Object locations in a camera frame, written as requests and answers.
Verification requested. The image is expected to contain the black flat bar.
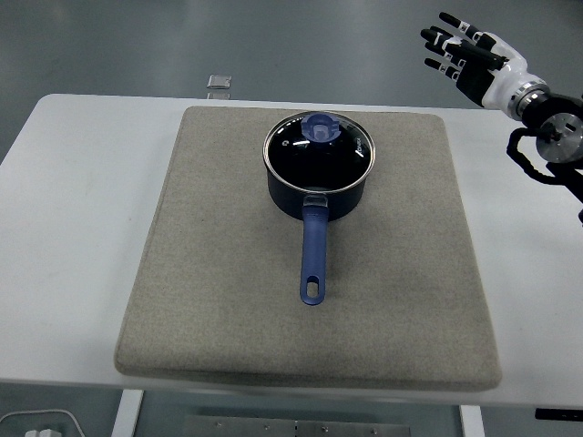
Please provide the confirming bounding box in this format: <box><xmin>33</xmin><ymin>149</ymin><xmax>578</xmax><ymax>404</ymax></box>
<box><xmin>534</xmin><ymin>408</ymin><xmax>583</xmax><ymax>422</ymax></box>

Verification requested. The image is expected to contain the glass pot lid blue knob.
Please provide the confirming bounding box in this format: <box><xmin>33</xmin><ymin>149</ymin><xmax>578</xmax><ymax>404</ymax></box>
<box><xmin>262</xmin><ymin>111</ymin><xmax>378</xmax><ymax>192</ymax></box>

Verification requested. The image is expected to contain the white table leg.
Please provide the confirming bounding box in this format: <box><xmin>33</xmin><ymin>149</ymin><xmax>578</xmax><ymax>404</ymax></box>
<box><xmin>110</xmin><ymin>390</ymin><xmax>147</xmax><ymax>437</ymax></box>
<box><xmin>458</xmin><ymin>404</ymin><xmax>486</xmax><ymax>437</ymax></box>

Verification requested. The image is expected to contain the grey metal plate with screws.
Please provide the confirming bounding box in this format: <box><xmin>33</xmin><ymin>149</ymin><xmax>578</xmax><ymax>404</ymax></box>
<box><xmin>183</xmin><ymin>413</ymin><xmax>412</xmax><ymax>437</ymax></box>

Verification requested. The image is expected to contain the beige fabric mat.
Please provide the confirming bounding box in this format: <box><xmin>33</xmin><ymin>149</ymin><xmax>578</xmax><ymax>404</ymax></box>
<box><xmin>113</xmin><ymin>105</ymin><xmax>504</xmax><ymax>393</ymax></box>

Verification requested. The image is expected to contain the dark blue saucepan long handle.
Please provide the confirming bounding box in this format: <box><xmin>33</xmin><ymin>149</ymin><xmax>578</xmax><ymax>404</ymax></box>
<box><xmin>266</xmin><ymin>166</ymin><xmax>366</xmax><ymax>308</ymax></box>

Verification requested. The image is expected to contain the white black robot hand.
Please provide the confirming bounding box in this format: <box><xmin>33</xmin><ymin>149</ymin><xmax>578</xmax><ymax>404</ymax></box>
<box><xmin>419</xmin><ymin>12</ymin><xmax>533</xmax><ymax>111</ymax></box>

